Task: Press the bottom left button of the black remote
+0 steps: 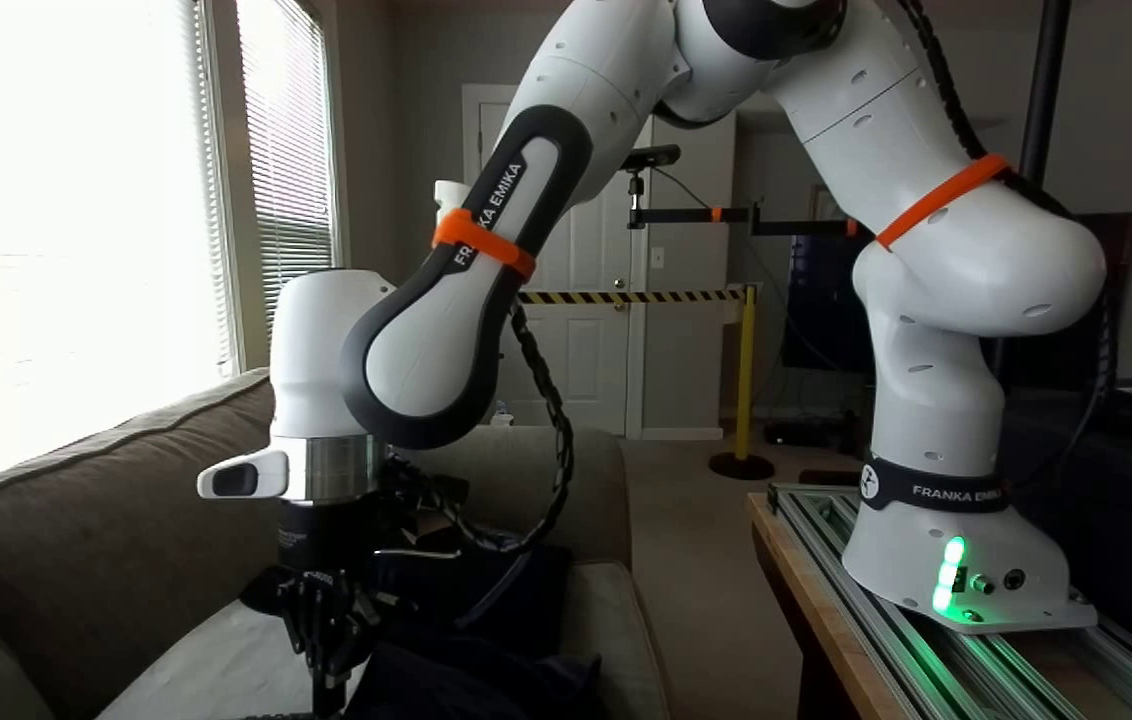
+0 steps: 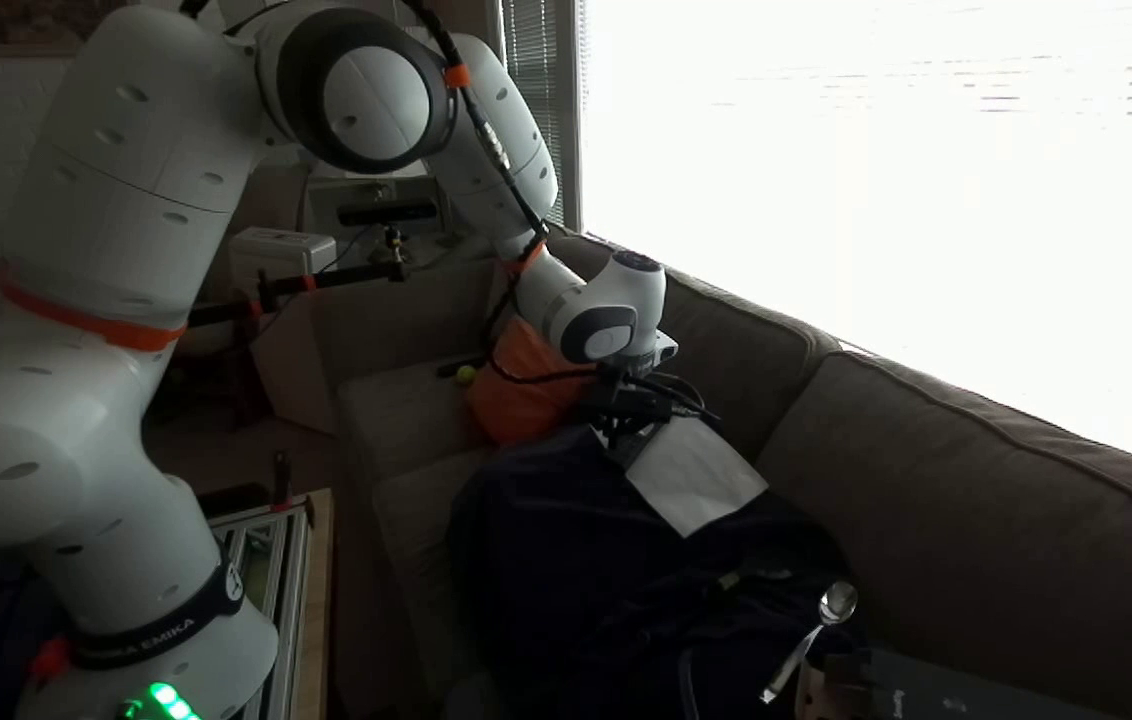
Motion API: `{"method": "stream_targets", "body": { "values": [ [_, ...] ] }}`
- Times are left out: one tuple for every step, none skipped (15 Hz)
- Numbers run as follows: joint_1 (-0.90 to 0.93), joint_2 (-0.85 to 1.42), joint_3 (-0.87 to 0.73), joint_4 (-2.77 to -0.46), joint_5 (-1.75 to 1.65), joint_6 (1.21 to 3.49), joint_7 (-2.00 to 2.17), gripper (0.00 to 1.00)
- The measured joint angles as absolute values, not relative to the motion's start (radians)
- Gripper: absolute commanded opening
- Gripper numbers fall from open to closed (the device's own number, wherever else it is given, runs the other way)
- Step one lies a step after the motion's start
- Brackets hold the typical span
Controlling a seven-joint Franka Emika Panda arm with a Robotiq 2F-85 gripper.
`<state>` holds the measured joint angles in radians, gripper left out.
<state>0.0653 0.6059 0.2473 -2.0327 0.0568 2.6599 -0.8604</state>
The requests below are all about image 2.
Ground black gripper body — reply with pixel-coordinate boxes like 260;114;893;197
590;368;686;463

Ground orange cushion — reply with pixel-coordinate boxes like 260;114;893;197
461;316;602;451

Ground white paper sheet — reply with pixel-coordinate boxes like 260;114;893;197
621;412;771;542

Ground navy blue cloth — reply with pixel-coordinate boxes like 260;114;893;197
447;426;878;720

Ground wooden table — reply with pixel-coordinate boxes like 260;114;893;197
289;485;340;720

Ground beige fabric couch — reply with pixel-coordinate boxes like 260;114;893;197
327;233;1132;720

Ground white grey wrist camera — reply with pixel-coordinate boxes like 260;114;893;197
615;329;686;377

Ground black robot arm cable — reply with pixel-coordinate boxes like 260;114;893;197
402;0;555;253

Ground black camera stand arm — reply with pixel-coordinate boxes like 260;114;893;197
187;197;441;334

